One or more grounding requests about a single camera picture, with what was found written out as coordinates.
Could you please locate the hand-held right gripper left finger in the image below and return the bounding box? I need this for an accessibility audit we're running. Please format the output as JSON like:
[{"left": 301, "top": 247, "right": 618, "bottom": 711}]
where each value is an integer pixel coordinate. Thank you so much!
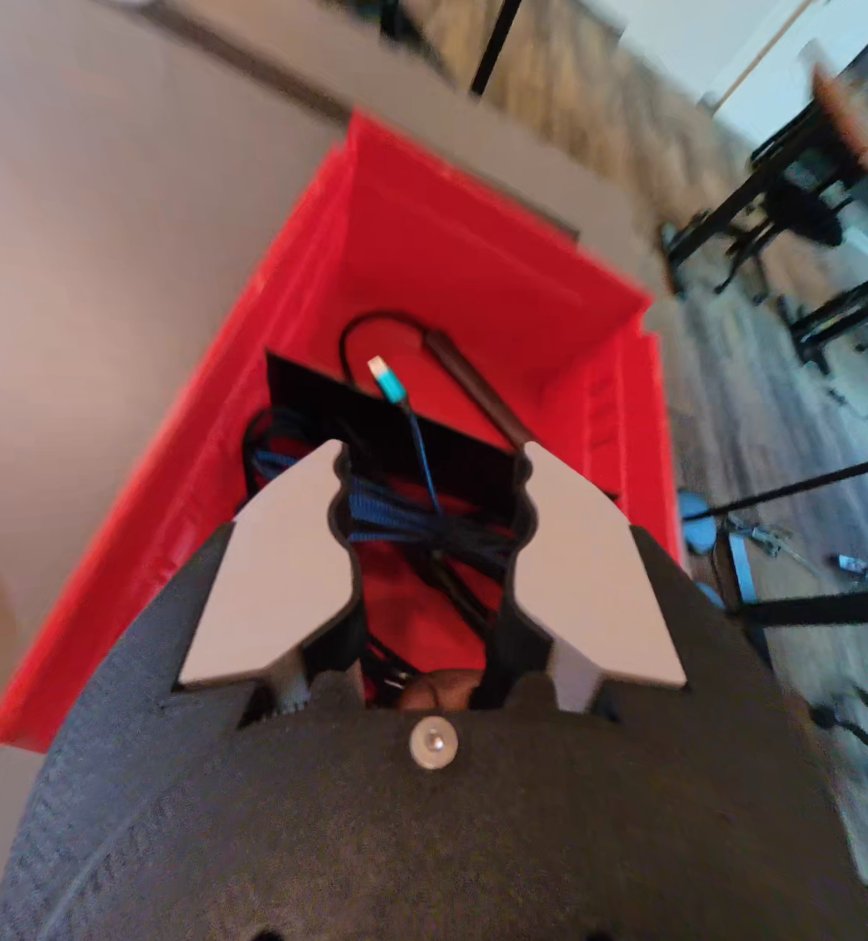
[{"left": 176, "top": 439, "right": 361, "bottom": 713}]

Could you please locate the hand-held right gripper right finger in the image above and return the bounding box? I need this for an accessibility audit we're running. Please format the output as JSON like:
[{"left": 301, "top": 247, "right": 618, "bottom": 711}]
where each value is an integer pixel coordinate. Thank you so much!
[{"left": 503, "top": 440, "right": 690, "bottom": 714}]

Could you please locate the blue braided usb cable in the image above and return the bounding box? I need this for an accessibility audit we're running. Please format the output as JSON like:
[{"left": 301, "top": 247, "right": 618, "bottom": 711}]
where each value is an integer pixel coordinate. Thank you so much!
[{"left": 246, "top": 355, "right": 526, "bottom": 589}]

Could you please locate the red plastic storage bin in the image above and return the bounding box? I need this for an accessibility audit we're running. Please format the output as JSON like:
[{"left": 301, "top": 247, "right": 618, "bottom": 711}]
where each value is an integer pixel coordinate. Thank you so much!
[{"left": 0, "top": 110, "right": 688, "bottom": 754}]

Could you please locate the person's right hand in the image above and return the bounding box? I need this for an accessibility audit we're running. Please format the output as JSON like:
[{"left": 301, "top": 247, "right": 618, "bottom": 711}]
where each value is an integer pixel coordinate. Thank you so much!
[{"left": 397, "top": 670, "right": 482, "bottom": 711}]

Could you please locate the blue round base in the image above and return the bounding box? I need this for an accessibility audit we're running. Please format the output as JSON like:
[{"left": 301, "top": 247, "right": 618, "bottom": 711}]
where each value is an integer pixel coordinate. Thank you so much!
[{"left": 678, "top": 491, "right": 719, "bottom": 556}]

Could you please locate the black tripod stand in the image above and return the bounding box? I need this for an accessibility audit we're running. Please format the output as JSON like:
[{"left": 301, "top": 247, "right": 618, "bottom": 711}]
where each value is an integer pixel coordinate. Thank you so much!
[{"left": 684, "top": 448, "right": 868, "bottom": 633}]

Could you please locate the black office chair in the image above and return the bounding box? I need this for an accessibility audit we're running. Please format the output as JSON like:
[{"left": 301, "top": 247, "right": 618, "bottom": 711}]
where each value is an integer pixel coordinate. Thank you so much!
[{"left": 763, "top": 175, "right": 846, "bottom": 251}]

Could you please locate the wooden top office desk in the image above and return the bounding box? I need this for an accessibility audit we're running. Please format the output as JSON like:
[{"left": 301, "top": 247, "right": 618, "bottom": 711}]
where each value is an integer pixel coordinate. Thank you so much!
[{"left": 662, "top": 66, "right": 868, "bottom": 295}]

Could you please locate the black stand pole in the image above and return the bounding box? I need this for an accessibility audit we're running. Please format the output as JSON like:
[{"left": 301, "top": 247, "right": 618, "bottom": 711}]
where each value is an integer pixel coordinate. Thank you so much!
[{"left": 469, "top": 0, "right": 524, "bottom": 97}]

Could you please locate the coiled black cable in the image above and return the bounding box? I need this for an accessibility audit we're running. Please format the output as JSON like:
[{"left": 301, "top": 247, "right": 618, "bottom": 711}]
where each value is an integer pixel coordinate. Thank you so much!
[{"left": 241, "top": 406, "right": 497, "bottom": 695}]

